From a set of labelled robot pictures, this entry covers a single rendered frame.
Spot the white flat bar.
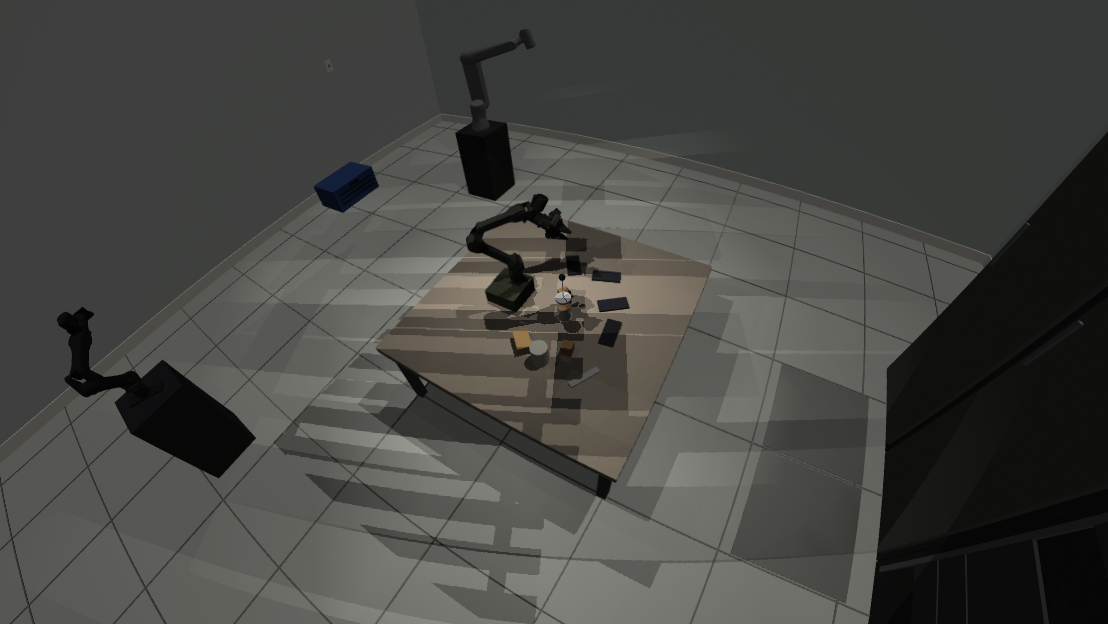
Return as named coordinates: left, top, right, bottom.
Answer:
left=568, top=367, right=601, bottom=388

